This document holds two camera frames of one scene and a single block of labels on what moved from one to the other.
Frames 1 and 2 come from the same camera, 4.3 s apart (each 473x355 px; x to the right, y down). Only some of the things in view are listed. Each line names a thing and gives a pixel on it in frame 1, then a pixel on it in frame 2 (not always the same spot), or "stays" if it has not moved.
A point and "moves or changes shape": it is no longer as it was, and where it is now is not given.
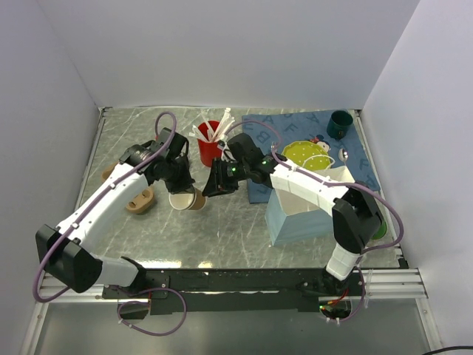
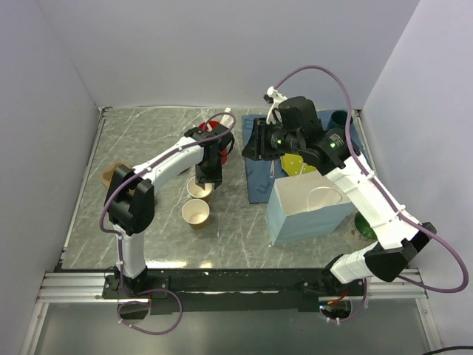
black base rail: (233, 291) stays
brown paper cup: (187, 200) → (196, 212)
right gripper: (216, 183) → (256, 147)
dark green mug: (338, 124) stays
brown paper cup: (195, 201) moves or changes shape
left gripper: (186, 180) → (216, 177)
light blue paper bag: (292, 217) stays
